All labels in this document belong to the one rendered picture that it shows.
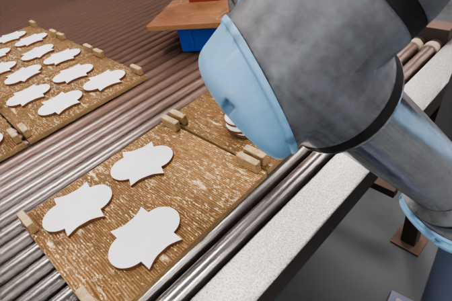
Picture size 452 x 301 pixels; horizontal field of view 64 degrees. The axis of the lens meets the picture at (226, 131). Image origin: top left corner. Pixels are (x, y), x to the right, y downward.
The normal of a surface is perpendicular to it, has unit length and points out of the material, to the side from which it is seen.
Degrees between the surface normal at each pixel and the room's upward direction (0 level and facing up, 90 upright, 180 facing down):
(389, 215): 0
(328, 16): 67
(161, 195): 0
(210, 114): 0
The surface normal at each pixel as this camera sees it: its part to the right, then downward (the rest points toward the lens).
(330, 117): 0.19, 0.74
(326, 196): -0.16, -0.78
